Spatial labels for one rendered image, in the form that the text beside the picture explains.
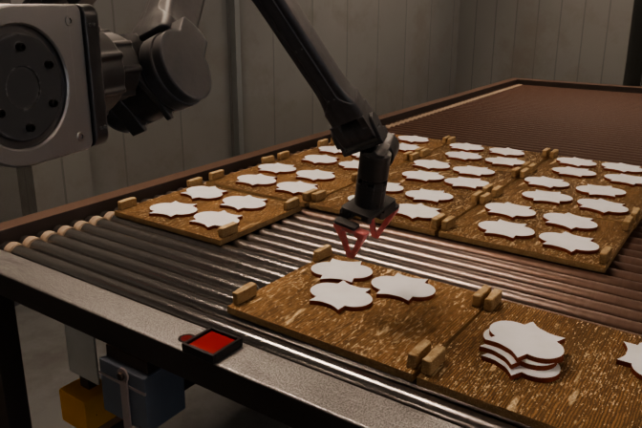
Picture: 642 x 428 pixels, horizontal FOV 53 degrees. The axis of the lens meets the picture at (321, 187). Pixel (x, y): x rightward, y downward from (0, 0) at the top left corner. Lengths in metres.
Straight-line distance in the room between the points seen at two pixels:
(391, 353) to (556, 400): 0.27
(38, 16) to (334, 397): 0.73
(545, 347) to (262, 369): 0.47
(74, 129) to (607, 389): 0.87
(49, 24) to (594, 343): 1.02
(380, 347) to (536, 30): 5.19
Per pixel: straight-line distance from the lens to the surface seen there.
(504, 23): 6.28
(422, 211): 1.82
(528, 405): 1.06
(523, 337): 1.17
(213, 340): 1.20
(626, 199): 2.16
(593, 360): 1.20
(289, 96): 4.64
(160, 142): 3.94
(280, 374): 1.12
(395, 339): 1.18
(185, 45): 0.69
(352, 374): 1.11
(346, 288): 1.34
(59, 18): 0.56
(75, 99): 0.57
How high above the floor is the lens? 1.51
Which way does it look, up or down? 16 degrees down
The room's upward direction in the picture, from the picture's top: straight up
